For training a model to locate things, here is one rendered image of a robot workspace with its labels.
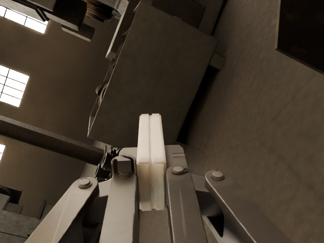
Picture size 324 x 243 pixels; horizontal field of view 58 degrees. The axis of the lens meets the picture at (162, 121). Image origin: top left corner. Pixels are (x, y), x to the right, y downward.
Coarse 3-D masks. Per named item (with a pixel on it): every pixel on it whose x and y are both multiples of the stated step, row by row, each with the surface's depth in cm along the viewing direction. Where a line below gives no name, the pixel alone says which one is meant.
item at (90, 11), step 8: (88, 0) 408; (96, 0) 404; (88, 8) 404; (96, 8) 404; (104, 8) 410; (112, 8) 418; (88, 16) 431; (96, 16) 415; (104, 16) 415; (120, 16) 425
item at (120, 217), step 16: (112, 160) 14; (128, 160) 14; (112, 176) 14; (128, 176) 14; (112, 192) 13; (128, 192) 13; (112, 208) 12; (128, 208) 12; (112, 224) 11; (128, 224) 11; (112, 240) 10; (128, 240) 10
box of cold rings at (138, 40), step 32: (128, 32) 200; (160, 32) 204; (192, 32) 209; (128, 64) 204; (160, 64) 208; (192, 64) 214; (128, 96) 208; (160, 96) 213; (192, 96) 218; (96, 128) 208; (128, 128) 213
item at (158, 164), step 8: (152, 120) 20; (160, 120) 20; (152, 128) 18; (160, 128) 18; (152, 136) 18; (160, 136) 17; (152, 144) 17; (160, 144) 16; (152, 152) 16; (160, 152) 16; (152, 160) 15; (160, 160) 15; (152, 168) 15; (160, 168) 15; (152, 176) 15; (160, 176) 15; (152, 184) 15; (160, 184) 15; (160, 192) 15; (160, 200) 15; (160, 208) 16
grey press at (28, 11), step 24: (0, 0) 242; (24, 0) 222; (48, 0) 202; (72, 0) 243; (120, 0) 256; (144, 0) 243; (168, 0) 247; (192, 0) 252; (216, 0) 258; (72, 24) 247; (120, 24) 234; (192, 24) 255
